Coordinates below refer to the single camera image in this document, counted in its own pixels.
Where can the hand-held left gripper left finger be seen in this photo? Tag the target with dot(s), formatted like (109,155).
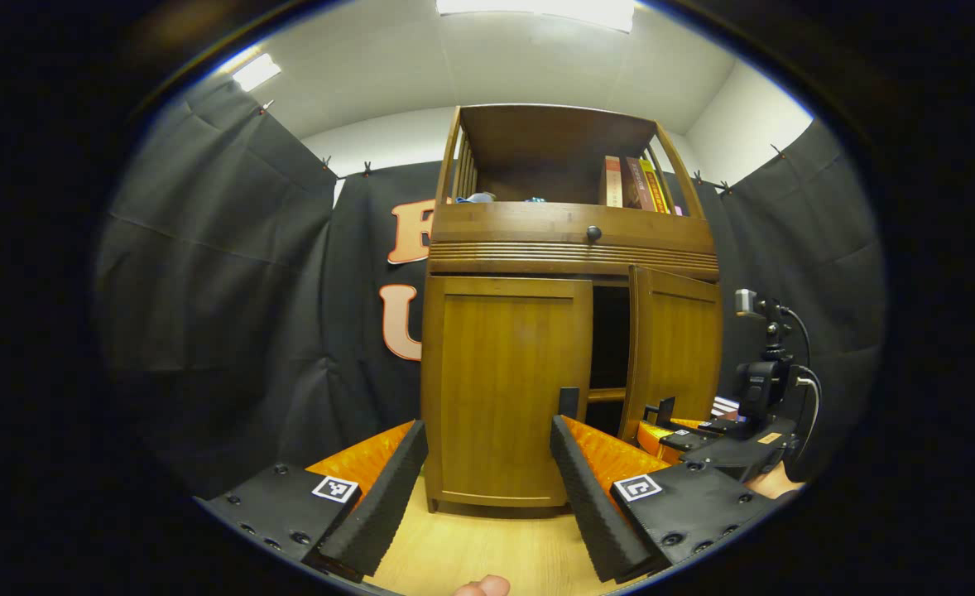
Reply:
(388,505)

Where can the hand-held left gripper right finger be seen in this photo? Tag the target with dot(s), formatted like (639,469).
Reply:
(587,505)

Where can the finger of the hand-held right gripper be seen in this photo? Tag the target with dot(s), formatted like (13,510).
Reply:
(690,425)
(660,440)

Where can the wooden shoe cabinet door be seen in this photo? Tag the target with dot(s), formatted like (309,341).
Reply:
(678,348)
(496,372)

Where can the wooden double-door shoe cabinet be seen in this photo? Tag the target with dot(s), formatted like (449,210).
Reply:
(537,157)

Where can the wooden inner cabinet shelf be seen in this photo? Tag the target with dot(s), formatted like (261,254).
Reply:
(607,395)

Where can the wooden cabinet drawer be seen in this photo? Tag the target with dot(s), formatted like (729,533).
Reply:
(521,228)

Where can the black round drawer knob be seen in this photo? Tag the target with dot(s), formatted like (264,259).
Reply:
(593,233)

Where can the yellow book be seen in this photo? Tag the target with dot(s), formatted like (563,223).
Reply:
(655,189)

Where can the dark red book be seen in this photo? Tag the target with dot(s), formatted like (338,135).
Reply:
(635,186)

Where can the beige orange book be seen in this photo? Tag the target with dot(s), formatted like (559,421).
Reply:
(612,182)

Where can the blue plush toy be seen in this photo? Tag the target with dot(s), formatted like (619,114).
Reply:
(475,198)

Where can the small ceiling light panel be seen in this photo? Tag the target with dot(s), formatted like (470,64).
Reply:
(256,72)

